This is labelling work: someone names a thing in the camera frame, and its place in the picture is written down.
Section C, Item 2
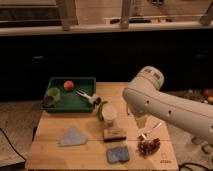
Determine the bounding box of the light blue towel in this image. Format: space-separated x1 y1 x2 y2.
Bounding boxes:
58 126 87 147

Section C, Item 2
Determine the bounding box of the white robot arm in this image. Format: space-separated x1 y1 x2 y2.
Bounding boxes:
123 66 213 144

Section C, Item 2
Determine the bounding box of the white cup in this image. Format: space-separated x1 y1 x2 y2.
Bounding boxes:
102 105 117 126

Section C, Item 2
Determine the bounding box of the orange fruit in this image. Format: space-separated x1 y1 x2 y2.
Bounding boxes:
64 80 74 91

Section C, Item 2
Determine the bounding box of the green plastic tray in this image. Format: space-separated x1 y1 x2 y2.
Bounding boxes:
42 77 96 113

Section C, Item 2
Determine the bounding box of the brown wooden block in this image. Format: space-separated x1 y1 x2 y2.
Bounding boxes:
103 129 127 142

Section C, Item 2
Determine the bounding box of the green plastic cup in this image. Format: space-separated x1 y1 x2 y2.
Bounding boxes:
46 87 61 102

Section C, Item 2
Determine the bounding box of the silver metal spoon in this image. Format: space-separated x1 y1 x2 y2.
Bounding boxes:
138 122 162 141

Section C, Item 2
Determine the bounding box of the dark small cup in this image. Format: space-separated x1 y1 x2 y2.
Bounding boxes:
42 96 55 108

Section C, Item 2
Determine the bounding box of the blue sponge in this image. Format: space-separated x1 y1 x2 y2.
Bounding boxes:
106 146 130 163

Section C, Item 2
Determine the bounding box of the spice bottles rack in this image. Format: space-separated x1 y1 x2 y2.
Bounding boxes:
191 137 213 154

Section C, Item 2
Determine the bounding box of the black cable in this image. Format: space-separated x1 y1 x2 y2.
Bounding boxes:
0 127 27 162

